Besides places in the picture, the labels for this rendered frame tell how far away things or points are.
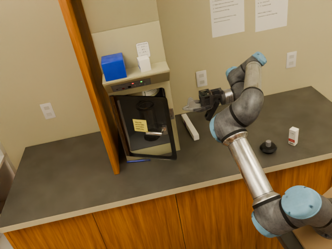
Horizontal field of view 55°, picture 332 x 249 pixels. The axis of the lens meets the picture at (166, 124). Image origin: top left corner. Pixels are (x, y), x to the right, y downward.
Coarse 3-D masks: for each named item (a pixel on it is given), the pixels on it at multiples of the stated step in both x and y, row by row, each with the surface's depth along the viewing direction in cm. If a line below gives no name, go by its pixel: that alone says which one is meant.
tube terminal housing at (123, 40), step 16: (112, 32) 147; (128, 32) 148; (144, 32) 149; (160, 32) 150; (96, 48) 150; (112, 48) 151; (128, 48) 152; (160, 48) 155; (128, 64) 156; (176, 128) 181; (176, 144) 187; (128, 160) 187
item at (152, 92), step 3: (147, 90) 169; (150, 90) 169; (153, 90) 170; (156, 90) 172; (132, 93) 171; (135, 93) 169; (138, 93) 169; (141, 93) 169; (144, 93) 168; (147, 93) 169; (150, 93) 169; (153, 93) 170; (156, 93) 172
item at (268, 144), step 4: (268, 140) 174; (264, 144) 176; (268, 144) 173; (272, 144) 175; (260, 148) 175; (264, 148) 173; (268, 148) 173; (272, 148) 172; (276, 148) 173; (264, 152) 174; (268, 152) 172; (272, 152) 173
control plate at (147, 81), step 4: (140, 80) 152; (144, 80) 153; (148, 80) 154; (120, 84) 151; (124, 84) 153; (128, 84) 154; (132, 84) 155; (136, 84) 156; (144, 84) 159; (112, 88) 154; (116, 88) 155; (120, 88) 157; (124, 88) 158; (128, 88) 159
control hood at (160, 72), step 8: (152, 64) 157; (160, 64) 155; (128, 72) 153; (136, 72) 152; (144, 72) 150; (152, 72) 149; (160, 72) 149; (168, 72) 150; (104, 80) 150; (120, 80) 148; (128, 80) 149; (136, 80) 151; (152, 80) 155; (160, 80) 158; (168, 80) 161
